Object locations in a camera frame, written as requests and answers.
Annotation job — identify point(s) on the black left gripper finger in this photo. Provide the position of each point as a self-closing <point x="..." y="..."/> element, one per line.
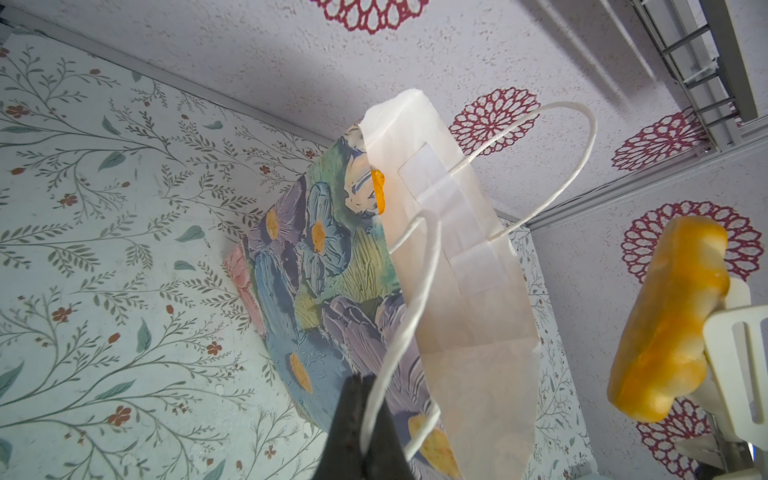
<point x="343" y="457"/>

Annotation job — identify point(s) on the floral paper gift bag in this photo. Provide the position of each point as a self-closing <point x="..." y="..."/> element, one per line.
<point x="428" y="297"/>

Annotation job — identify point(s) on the striped croissant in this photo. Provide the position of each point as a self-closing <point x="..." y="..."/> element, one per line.
<point x="661" y="353"/>

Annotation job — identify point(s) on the white metal serving tongs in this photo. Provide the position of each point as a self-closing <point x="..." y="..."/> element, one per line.
<point x="734" y="393"/>

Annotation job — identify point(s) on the long twisted orange bread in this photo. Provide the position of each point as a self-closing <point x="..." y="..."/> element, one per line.
<point x="379" y="180"/>

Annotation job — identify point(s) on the black wall shelf rack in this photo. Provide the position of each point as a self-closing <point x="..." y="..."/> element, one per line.
<point x="697" y="42"/>

